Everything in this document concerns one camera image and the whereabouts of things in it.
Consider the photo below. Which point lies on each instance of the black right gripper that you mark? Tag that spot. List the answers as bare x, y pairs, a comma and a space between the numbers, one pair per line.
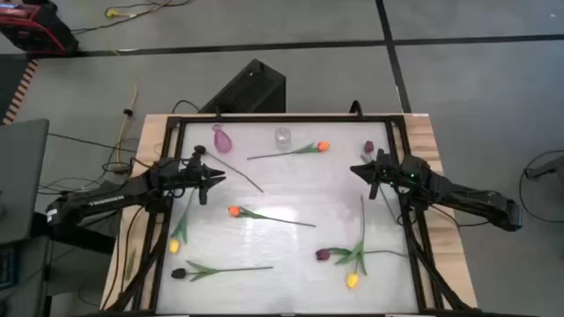
398, 174

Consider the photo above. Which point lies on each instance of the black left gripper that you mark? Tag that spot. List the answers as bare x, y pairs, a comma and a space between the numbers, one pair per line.
185, 176

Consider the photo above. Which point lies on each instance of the purple artificial tulip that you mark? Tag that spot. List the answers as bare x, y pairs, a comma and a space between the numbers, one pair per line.
369, 146
322, 254

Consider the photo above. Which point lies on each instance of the orange artificial tulip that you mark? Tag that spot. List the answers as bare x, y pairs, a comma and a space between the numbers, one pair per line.
234, 211
323, 146

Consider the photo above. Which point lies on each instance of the yellow artificial tulip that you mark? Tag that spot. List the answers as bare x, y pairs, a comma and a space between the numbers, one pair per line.
174, 246
352, 280

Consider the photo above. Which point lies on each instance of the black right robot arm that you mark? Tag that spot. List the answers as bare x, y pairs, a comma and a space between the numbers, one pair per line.
462, 198

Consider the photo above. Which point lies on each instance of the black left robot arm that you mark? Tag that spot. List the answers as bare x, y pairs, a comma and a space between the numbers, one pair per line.
110, 198

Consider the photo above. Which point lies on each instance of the purple glass vase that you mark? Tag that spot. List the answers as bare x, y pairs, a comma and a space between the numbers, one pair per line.
222, 143

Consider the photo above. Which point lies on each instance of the clear cut-glass vase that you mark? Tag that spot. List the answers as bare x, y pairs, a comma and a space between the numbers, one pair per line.
282, 140

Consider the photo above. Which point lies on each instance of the black perforated box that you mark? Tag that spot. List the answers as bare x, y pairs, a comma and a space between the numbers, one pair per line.
255, 88

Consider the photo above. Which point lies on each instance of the loose green leaf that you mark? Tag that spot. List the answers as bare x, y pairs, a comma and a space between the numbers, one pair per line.
130, 264

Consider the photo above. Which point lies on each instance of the grey stand leg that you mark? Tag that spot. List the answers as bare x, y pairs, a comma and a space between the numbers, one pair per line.
548, 168

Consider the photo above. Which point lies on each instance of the grey desk panel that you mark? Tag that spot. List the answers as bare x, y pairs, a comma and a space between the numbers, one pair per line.
22, 176

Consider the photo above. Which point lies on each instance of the black mat with striped edge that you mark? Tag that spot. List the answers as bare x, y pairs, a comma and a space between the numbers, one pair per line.
13, 79

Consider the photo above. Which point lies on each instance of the red and black tool case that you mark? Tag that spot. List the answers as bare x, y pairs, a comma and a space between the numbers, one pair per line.
26, 31

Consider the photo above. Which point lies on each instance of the black aluminium table frame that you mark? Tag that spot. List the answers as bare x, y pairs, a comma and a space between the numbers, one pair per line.
286, 119

